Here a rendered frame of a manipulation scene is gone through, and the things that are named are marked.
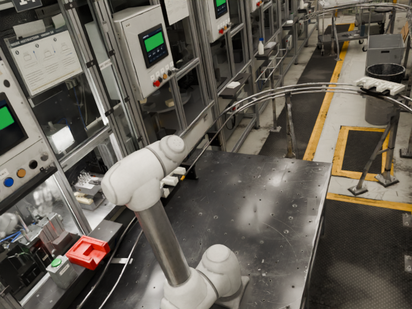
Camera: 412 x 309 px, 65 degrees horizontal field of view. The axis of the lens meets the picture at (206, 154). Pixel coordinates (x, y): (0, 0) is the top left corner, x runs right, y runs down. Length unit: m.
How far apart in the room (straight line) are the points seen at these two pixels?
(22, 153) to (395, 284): 2.30
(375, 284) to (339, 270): 0.23
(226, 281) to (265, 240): 0.45
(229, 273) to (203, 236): 0.50
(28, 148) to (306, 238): 1.40
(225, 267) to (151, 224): 0.42
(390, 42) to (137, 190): 4.60
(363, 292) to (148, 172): 1.81
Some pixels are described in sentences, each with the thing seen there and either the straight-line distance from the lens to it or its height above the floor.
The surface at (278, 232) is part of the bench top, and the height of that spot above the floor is 0.68.
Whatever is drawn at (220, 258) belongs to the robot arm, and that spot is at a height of 0.95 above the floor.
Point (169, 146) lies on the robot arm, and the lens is 1.11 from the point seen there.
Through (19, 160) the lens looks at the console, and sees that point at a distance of 1.50.
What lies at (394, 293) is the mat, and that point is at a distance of 2.55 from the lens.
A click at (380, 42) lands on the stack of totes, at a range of 5.26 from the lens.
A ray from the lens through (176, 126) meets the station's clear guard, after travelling 2.41.
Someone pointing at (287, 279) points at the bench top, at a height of 0.68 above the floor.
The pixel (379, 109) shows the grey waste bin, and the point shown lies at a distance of 4.14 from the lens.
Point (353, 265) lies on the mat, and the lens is 2.63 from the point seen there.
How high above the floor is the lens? 2.06
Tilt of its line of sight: 32 degrees down
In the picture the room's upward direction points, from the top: 11 degrees counter-clockwise
